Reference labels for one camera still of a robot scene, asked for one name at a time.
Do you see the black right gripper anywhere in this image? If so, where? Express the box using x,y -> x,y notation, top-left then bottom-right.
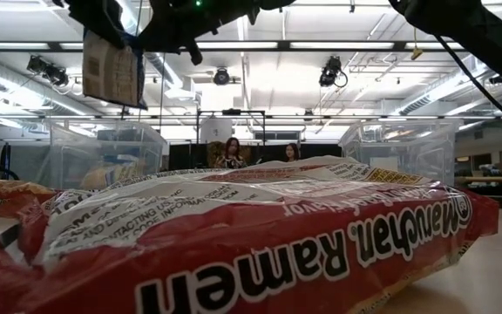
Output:
137,0 -> 295,66

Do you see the blue Maruchan ramen pack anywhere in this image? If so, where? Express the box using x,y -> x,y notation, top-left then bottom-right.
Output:
81,29 -> 148,110
80,159 -> 147,191

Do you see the clear plastic bin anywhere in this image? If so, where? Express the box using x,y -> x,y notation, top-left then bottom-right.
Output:
45,119 -> 168,192
339,118 -> 462,187

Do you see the red Maruchan ramen pack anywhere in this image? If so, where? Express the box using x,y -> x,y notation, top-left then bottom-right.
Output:
0,180 -> 58,219
0,155 -> 500,314

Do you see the black ceiling spotlight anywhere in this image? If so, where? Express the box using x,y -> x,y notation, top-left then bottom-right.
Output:
213,67 -> 231,86
26,55 -> 70,87
319,55 -> 348,88

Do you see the white background box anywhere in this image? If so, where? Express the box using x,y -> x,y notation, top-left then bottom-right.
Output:
199,117 -> 234,144

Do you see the black curtain partition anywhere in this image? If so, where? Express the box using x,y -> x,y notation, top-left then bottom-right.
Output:
167,142 -> 343,171

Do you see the person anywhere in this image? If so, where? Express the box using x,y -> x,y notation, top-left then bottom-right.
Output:
214,136 -> 248,170
283,142 -> 302,163

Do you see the wooden side table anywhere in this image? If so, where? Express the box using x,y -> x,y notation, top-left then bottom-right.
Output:
451,174 -> 502,200

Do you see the black background rig frame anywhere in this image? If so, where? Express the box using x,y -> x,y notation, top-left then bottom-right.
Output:
196,108 -> 266,145

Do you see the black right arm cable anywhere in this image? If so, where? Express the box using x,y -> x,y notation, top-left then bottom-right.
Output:
433,34 -> 502,137

